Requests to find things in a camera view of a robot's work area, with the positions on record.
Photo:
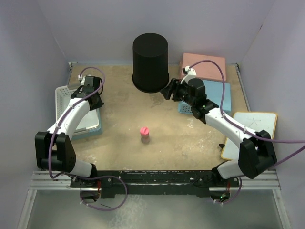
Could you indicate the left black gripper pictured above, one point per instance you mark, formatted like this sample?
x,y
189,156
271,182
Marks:
x,y
99,103

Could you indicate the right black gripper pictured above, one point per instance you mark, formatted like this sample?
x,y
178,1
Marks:
x,y
175,87

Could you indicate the large black plastic bucket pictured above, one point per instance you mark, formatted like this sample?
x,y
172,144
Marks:
x,y
150,62

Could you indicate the light blue basket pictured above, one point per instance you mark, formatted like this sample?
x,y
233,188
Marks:
x,y
95,132

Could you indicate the white perforated plastic basket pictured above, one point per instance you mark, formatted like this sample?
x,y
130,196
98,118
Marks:
x,y
62,98

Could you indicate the pink perforated plastic basket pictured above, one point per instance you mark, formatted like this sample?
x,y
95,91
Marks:
x,y
205,70

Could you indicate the blue perforated plastic basket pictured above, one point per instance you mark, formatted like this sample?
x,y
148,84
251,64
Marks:
x,y
214,92

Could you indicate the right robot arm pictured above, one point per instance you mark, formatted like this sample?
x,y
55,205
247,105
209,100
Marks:
x,y
256,151

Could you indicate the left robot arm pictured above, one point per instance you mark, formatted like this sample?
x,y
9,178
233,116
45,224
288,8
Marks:
x,y
54,149

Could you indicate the pink capped small bottle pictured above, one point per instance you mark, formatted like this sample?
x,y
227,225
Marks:
x,y
145,137

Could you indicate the yellow framed whiteboard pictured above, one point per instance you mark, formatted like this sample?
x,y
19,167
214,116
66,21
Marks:
x,y
255,120

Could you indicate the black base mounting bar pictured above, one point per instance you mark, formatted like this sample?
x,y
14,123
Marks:
x,y
159,182

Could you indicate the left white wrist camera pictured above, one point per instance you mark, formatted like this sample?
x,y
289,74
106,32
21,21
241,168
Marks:
x,y
83,80

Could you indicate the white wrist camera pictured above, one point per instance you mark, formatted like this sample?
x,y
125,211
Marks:
x,y
83,80
189,73

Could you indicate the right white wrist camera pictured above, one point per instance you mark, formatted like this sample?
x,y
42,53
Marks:
x,y
189,73

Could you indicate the aluminium extrusion rail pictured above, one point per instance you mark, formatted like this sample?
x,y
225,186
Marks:
x,y
40,180

